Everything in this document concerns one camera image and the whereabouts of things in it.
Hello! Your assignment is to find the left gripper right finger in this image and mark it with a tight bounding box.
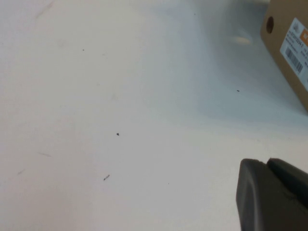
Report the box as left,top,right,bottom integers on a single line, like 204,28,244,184
266,157,308,201

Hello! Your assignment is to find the brown cardboard shoe box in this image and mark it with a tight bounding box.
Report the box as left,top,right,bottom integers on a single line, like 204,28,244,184
260,0,308,110

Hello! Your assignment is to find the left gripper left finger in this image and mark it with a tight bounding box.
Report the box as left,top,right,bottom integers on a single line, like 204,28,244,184
235,158,308,231

